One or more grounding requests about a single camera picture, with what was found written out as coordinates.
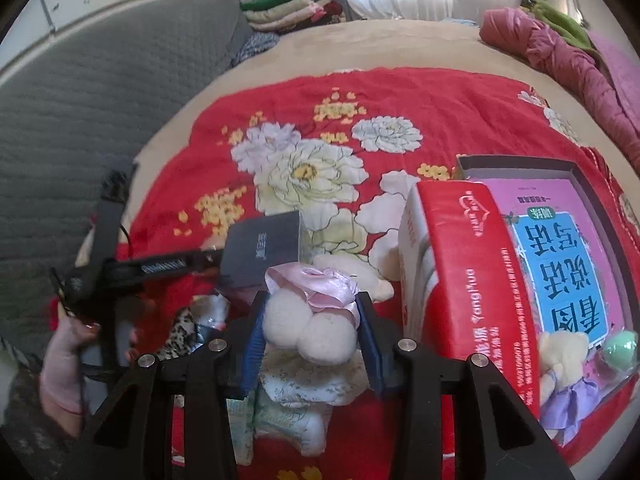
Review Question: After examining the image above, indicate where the stack of folded clothes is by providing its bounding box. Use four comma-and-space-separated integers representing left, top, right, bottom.
239, 0, 362, 37

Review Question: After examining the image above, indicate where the red cardboard carton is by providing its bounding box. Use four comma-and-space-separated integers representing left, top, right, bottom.
398, 180, 544, 419

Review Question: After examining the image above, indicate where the person's left hand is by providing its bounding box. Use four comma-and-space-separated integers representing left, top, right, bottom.
40, 320, 141, 436

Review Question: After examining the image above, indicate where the white crumpled wrapper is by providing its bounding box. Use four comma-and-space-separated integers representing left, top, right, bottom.
191, 293, 232, 332

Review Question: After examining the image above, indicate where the dark shallow tray box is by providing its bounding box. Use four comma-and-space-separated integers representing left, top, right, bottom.
454, 154, 640, 450

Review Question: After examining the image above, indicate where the dark pink quilt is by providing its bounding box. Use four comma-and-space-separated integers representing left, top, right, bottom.
478, 7, 640, 162

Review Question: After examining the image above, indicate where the green cloth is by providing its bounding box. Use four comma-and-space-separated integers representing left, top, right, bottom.
521, 0, 597, 54

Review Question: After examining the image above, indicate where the cream teddy bear purple dress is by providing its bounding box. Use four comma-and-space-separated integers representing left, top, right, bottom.
536, 331, 602, 442

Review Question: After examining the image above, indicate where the beige bed sheet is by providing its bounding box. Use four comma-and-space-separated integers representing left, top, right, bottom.
132, 19, 640, 221

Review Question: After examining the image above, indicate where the pink blue book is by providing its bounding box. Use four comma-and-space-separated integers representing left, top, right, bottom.
472, 177, 630, 353

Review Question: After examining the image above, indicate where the green ball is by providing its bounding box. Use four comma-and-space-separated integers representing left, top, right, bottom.
600, 329, 640, 379

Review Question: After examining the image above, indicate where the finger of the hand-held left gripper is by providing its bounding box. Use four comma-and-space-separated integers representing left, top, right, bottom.
141, 248, 227, 287

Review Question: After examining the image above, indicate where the red floral blanket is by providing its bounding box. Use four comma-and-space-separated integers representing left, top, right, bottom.
50, 67, 640, 480

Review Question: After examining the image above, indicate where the light pink quilted blanket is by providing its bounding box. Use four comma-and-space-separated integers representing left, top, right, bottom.
587, 30, 640, 113

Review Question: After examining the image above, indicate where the cream teddy bear pink dress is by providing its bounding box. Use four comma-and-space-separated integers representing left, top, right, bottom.
262, 254, 396, 367

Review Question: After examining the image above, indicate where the white floral cloth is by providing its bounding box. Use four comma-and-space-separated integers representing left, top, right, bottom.
254, 350, 372, 457

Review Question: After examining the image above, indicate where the grey quilted cover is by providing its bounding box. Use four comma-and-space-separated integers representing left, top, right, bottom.
0, 0, 257, 358

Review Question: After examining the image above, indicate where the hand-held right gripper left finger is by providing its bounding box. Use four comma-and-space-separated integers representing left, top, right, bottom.
80, 291, 273, 480

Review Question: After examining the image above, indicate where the blue patterned cloth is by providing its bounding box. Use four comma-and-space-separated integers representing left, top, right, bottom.
231, 31, 282, 67

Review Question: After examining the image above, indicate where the leopard print cloth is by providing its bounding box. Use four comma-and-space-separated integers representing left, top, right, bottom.
159, 306, 202, 362

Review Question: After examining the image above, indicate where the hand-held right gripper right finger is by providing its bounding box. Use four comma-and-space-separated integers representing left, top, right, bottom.
352, 291, 576, 480

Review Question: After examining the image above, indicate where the black cardboard box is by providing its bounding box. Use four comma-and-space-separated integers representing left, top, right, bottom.
214, 210, 304, 292

